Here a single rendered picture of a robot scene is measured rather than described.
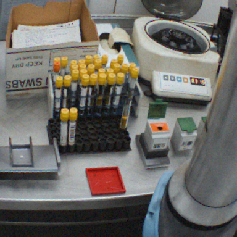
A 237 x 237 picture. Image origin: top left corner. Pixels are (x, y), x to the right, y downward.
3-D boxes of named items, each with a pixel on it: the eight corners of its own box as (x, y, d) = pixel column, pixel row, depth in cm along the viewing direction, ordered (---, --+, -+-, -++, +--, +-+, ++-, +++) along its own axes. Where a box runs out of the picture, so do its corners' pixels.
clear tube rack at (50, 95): (50, 122, 89) (51, 98, 84) (47, 95, 96) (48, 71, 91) (137, 118, 94) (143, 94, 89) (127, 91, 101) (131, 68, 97)
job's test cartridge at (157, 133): (147, 157, 83) (153, 135, 79) (141, 141, 87) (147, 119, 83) (165, 155, 84) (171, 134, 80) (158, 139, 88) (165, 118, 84)
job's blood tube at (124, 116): (119, 137, 88) (126, 100, 82) (118, 133, 89) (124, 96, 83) (125, 136, 89) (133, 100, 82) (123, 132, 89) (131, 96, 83)
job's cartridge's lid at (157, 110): (150, 100, 80) (150, 99, 80) (147, 120, 82) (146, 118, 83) (168, 100, 81) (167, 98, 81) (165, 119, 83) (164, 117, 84)
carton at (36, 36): (4, 97, 93) (4, 49, 83) (8, 42, 114) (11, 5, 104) (94, 90, 100) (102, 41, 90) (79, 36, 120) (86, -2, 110)
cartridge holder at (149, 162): (145, 169, 83) (149, 158, 80) (134, 139, 89) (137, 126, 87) (168, 166, 84) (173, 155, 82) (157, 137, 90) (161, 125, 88)
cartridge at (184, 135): (175, 154, 87) (183, 132, 82) (170, 139, 90) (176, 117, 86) (191, 152, 88) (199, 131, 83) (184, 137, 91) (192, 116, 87)
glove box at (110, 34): (95, 89, 100) (99, 58, 94) (82, 42, 117) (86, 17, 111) (143, 87, 103) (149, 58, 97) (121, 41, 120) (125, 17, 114)
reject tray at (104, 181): (91, 195, 75) (92, 193, 75) (85, 170, 80) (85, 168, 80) (125, 192, 77) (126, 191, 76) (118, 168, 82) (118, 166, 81)
